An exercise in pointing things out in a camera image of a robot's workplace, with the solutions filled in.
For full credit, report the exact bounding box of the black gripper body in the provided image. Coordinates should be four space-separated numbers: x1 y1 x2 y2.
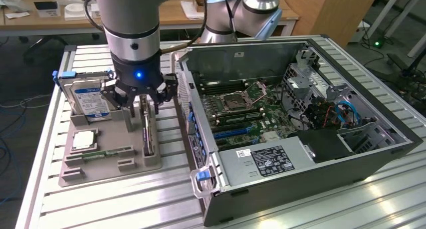
111 53 164 94

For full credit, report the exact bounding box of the green graphics card black cooler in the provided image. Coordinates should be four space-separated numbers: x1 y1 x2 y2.
137 94 156 156

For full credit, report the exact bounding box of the hard disk with blue caddy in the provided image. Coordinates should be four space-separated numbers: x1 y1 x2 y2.
52 68 121 120

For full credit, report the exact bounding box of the grey parts rack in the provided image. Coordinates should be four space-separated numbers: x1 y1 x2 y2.
57 106 164 187

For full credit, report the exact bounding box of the silver CPU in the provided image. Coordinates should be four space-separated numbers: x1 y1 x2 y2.
72 131 96 149

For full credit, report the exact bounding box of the CPU socket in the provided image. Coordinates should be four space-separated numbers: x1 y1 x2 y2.
221 91 248 112

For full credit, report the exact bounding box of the green loose RAM stick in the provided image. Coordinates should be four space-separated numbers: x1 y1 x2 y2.
81 149 123 161

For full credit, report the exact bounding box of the RAM stick in motherboard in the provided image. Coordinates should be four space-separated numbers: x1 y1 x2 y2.
215 111 263 126

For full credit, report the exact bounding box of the long expansion slot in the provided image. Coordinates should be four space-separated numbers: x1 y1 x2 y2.
212 128 255 140

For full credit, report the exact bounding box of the metal socket cover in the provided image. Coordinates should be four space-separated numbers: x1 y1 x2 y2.
244 80 268 105

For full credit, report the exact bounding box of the black office chair base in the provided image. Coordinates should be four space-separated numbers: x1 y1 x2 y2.
17 34 70 64

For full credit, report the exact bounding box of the white booklet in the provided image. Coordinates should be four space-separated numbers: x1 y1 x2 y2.
180 0 208 20

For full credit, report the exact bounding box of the green motherboard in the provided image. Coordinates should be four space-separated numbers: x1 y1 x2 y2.
195 73 301 152

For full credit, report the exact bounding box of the white box with round dish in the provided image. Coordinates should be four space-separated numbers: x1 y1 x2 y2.
62 3 92 21

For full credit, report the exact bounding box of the grey power supply unit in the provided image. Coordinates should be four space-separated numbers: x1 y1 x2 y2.
217 136 315 188

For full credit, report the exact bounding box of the wooden desk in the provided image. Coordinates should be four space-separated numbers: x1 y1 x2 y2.
0 0 300 37

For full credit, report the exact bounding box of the white box black top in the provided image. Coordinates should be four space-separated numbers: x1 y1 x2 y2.
32 0 62 18

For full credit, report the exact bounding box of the metal disk bay cage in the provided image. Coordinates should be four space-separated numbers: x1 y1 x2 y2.
281 49 334 115

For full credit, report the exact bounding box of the white paper slip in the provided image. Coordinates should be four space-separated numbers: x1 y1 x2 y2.
4 11 30 19

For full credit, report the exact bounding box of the black open PC case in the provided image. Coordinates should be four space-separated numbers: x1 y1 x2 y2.
169 38 424 227

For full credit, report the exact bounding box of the wooden cabinet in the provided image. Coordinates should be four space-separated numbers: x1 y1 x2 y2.
277 0 382 46

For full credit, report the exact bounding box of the black stand base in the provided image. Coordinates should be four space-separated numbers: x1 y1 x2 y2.
386 53 426 102

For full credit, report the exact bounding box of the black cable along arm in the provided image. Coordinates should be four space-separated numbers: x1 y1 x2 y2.
221 0 240 40

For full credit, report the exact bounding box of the blue SATA wire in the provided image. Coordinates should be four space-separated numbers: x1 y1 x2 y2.
334 101 359 126

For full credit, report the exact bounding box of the metal bay bracket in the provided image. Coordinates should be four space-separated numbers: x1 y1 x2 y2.
338 121 400 155

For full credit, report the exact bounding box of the white table frame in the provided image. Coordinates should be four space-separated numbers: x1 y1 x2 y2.
364 0 426 57

